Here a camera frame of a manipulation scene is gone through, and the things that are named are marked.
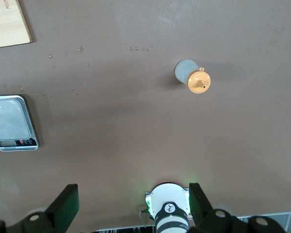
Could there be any wooden cutting board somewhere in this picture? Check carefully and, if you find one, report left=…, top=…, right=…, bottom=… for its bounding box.
left=0, top=0, right=33, bottom=49

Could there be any translucent sauce bottle orange cap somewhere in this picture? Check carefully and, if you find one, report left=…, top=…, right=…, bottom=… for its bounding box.
left=174, top=59, right=212, bottom=95

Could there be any silver digital kitchen scale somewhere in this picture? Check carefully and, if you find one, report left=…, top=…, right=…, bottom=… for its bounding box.
left=0, top=95, right=39, bottom=151

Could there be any brown table mat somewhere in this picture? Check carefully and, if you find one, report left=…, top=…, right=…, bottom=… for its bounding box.
left=0, top=0, right=291, bottom=233

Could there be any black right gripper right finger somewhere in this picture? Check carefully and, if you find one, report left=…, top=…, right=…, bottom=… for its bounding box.
left=186, top=182, right=291, bottom=233

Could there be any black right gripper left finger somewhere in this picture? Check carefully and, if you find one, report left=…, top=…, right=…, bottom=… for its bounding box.
left=0, top=183, right=80, bottom=233

